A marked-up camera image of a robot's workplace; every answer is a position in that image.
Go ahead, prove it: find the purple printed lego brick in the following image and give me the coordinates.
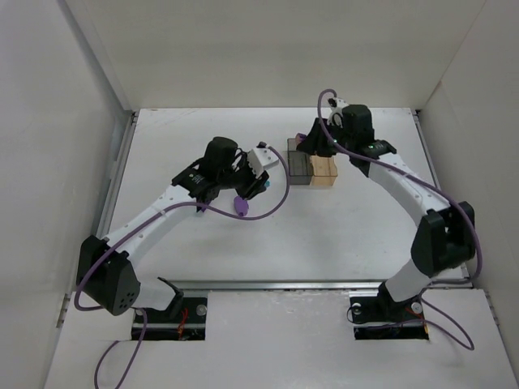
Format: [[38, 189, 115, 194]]
[[295, 133, 307, 145]]

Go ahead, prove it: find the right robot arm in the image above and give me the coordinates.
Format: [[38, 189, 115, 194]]
[[296, 97, 477, 314]]

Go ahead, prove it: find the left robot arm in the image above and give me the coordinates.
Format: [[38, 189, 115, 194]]
[[76, 137, 279, 316]]

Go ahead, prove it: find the orange transparent container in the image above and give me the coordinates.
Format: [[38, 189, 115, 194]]
[[310, 156, 338, 187]]

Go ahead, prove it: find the grey transparent container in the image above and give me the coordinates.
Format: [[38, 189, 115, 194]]
[[287, 138, 313, 186]]

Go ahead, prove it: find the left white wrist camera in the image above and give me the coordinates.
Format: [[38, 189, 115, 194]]
[[247, 142, 279, 178]]

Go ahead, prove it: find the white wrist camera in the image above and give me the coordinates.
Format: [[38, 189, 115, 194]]
[[328, 96, 349, 116], [247, 142, 279, 178]]

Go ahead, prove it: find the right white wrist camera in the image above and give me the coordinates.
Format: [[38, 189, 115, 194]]
[[328, 96, 349, 116]]

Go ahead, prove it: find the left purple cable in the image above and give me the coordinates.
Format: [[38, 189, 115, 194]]
[[72, 143, 291, 388]]

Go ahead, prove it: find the purple cable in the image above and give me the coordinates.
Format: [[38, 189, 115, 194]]
[[315, 88, 480, 353], [72, 143, 291, 388]]

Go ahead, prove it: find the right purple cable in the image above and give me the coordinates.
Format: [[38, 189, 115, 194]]
[[315, 88, 480, 353]]

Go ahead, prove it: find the aluminium rail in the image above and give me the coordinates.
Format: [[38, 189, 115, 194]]
[[173, 280, 380, 291]]

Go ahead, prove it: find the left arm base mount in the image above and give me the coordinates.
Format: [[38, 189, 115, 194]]
[[143, 291, 208, 341]]

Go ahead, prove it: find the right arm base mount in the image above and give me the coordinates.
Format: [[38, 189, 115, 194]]
[[347, 296, 429, 340]]

